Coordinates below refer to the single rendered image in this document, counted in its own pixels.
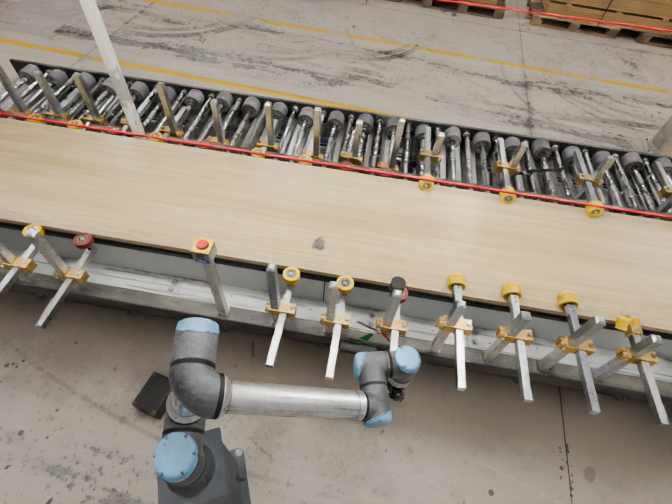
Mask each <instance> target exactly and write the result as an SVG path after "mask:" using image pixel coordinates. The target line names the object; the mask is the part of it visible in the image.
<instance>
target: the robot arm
mask: <svg viewBox="0 0 672 504"><path fill-rule="evenodd" d="M175 331H176V332H175V338H174V344H173V350H172V356H171V362H170V368H169V372H168V379H169V384H170V387H171V388H170V391H169V393H168V398H167V401H166V413H165V419H164V425H163V432H162V438H161V441H160V442H159V443H158V444H157V446H156V448H155V450H154V453H153V459H152V461H153V467H154V470H155V472H156V473H157V475H158V476H159V477H160V478H161V479H162V480H164V481H166V483H167V486H168V487H169V489H170V490H171V491H172V492H174V493H175V494H177V495H180V496H192V495H195V494H197V493H199V492H201V491H202V490H203V489H204V488H205V487H206V486H207V485H208V484H209V483H210V481H211V479H212V477H213V475H214V472H215V457H214V454H213V452H212V451H211V450H210V448H209V447H208V446H206V445H205V444H203V440H204V431H205V421H206V419H214V420H217V419H219V418H220V417H221V416H222V415H223V414H241V415H261V416H280V417H300V418H320V419H340V420H356V421H362V422H364V423H363V425H364V426H365V427H366V428H374V427H380V426H383V425H386V424H388V423H390V422H391V421H392V412H391V411H392V409H391V406H390V400H389V397H390V398H392V399H393V401H399V399H400V402H402V400H403V398H404V387H406V386H408V384H409V383H410V382H411V380H412V378H413V377H414V376H415V373H416V372H417V371H418V370H419V367H420V363H421V359H420V356H419V354H418V352H417V351H416V350H415V349H414V348H412V347H410V346H401V347H399V348H397V349H396V350H395V351H374V352H366V351H365V352H359V353H356V355H355V357H354V379H355V380H356V381H358V380H359V386H360V390H358V391H354V390H343V389H331V388H319V387H308V386H296V385H285V384H273V383H262V382H250V381H239V380H230V379H228V377H227V376H226V375H225V373H217V372H216V371H215V367H216V357H217V347H218V337H219V334H220V332H219V325H218V324H217V323H216V322H215V321H213V320H210V319H206V318H198V317H193V318H186V319H183V320H181V321H179V322H178V324H177V327H176V329H175Z"/></svg>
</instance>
